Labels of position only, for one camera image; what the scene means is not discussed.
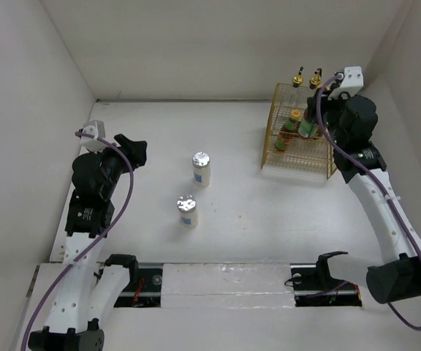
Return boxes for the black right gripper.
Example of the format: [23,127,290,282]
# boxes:
[307,86,354,147]

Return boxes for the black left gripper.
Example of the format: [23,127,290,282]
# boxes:
[89,134,145,198]

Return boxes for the dark-filled gold-spout oil bottle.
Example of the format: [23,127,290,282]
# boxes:
[308,68,322,90]

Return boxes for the clear oil bottle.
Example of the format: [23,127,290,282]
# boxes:
[287,66,304,108]

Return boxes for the yellow-cap sauce bottle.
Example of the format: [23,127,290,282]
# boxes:
[298,109,318,139]
[274,110,302,152]

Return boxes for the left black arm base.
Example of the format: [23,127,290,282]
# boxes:
[94,254,164,308]

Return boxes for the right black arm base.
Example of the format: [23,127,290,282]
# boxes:
[284,251,363,307]

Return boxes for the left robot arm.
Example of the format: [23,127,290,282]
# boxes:
[20,131,148,350]

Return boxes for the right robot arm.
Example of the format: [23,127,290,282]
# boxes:
[306,75,421,305]

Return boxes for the rear silver-lid spice jar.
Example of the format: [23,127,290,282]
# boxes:
[192,151,211,187]

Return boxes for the silver-lid spice jar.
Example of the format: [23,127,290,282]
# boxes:
[176,195,198,227]
[192,151,211,187]

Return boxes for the front silver-lid spice jar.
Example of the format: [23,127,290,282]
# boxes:
[176,195,198,227]

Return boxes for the white foam front board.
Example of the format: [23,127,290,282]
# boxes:
[161,263,295,309]

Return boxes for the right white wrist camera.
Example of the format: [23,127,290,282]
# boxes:
[327,66,364,100]

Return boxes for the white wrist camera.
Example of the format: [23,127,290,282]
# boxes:
[80,120,105,153]
[327,66,364,100]

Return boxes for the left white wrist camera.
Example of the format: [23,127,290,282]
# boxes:
[80,120,105,153]

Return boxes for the gold wire basket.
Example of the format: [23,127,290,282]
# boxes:
[261,83,337,183]

